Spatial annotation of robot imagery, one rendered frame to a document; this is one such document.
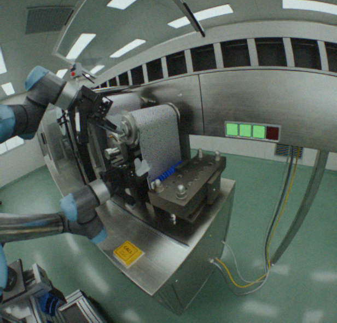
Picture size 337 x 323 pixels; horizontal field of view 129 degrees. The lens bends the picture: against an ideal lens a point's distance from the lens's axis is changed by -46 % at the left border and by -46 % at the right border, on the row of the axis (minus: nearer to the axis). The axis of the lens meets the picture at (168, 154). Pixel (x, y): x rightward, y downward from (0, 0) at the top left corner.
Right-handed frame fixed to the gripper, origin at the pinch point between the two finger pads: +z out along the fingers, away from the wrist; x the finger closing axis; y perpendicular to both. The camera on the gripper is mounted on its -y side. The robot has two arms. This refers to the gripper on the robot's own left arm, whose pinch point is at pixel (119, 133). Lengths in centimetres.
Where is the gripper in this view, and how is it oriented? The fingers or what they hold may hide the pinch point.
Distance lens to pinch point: 53.4
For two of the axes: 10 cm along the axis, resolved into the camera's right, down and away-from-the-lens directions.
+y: 2.9, -9.4, 1.7
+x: -7.8, -1.3, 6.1
